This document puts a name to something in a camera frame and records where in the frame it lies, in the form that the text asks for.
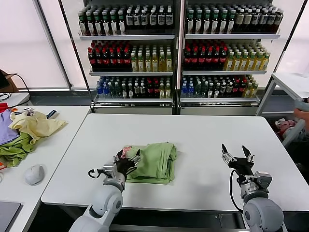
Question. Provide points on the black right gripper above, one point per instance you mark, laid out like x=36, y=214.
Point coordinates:
x=242, y=165

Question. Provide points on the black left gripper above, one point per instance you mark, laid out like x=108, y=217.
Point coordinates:
x=124, y=165

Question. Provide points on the light green polo shirt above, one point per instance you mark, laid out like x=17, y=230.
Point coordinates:
x=157, y=164

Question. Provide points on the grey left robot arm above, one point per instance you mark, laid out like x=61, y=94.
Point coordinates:
x=106, y=200

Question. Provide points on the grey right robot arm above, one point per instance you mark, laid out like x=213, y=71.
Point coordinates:
x=263, y=212

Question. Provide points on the pink white clothes pile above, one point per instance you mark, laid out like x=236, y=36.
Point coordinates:
x=285, y=124

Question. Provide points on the small yellow juice bottle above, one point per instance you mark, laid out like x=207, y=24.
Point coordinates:
x=162, y=91
x=247, y=90
x=167, y=91
x=253, y=90

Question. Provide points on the small dark drink bottle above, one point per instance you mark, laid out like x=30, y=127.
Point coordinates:
x=143, y=90
x=222, y=90
x=229, y=90
x=136, y=90

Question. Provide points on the dark bottle white cap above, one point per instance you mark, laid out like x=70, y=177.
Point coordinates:
x=210, y=90
x=124, y=91
x=130, y=91
x=217, y=90

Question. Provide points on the small red cap cola bottle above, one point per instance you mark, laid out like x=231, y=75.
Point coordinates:
x=156, y=90
x=235, y=89
x=242, y=89
x=150, y=90

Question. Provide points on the green soda bottle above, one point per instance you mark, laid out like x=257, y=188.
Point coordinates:
x=117, y=90
x=198, y=90
x=111, y=90
x=204, y=90

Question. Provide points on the blue water bottle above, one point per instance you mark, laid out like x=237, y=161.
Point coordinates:
x=191, y=90
x=184, y=90
x=99, y=90
x=105, y=90

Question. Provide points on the person arm grey sleeve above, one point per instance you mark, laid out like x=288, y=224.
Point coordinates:
x=300, y=104

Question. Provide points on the blue white striped cloth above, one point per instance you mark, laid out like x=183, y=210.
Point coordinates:
x=51, y=114

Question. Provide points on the pale yellow garment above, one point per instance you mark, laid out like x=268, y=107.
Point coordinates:
x=41, y=126

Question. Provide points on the yellow juice bottle white cap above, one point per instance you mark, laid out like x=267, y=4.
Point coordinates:
x=154, y=64
x=148, y=64
x=141, y=64
x=161, y=64
x=265, y=62
x=134, y=64
x=168, y=64
x=244, y=62
x=229, y=62
x=236, y=62
x=258, y=62
x=251, y=62

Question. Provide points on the light grey rounded mouse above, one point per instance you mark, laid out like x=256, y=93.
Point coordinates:
x=35, y=175

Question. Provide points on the white printed cloth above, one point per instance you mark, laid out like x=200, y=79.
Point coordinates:
x=29, y=111

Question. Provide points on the olive green garment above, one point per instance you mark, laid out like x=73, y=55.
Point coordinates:
x=14, y=152

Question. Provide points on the grey drinks shelf unit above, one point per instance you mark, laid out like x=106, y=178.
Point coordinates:
x=132, y=37
x=229, y=36

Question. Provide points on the purple garment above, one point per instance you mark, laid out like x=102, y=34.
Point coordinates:
x=6, y=130

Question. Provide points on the orange white item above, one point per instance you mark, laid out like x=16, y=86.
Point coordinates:
x=2, y=166

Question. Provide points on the green cap dark tea bottle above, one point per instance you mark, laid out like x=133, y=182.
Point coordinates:
x=206, y=25
x=121, y=27
x=198, y=25
x=82, y=27
x=113, y=27
x=90, y=27
x=97, y=27
x=191, y=25
x=223, y=25
x=231, y=25
x=214, y=25
x=105, y=27

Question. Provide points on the black slanted pole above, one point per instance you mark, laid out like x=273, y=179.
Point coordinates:
x=72, y=39
x=290, y=36

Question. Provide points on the dark grey laptop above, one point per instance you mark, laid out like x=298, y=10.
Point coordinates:
x=8, y=215

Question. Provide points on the red garment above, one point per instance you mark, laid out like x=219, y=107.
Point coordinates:
x=3, y=107

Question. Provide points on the dark bottle beige label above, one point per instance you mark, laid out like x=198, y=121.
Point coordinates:
x=239, y=20
x=247, y=20

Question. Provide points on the dark bottle grey label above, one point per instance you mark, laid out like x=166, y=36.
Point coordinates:
x=271, y=20
x=278, y=20
x=255, y=20
x=263, y=20

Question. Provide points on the brown cardboard box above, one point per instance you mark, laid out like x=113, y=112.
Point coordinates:
x=13, y=83

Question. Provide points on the dark bottle black white label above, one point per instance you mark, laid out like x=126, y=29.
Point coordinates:
x=137, y=20
x=153, y=20
x=144, y=20
x=161, y=19
x=130, y=20
x=169, y=19

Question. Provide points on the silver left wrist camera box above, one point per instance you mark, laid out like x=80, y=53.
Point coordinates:
x=109, y=169

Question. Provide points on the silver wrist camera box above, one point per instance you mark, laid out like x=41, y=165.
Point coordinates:
x=109, y=169
x=263, y=178

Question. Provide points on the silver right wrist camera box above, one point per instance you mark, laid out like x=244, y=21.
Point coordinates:
x=263, y=178

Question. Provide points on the white metal frame table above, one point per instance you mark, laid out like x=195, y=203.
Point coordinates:
x=289, y=82

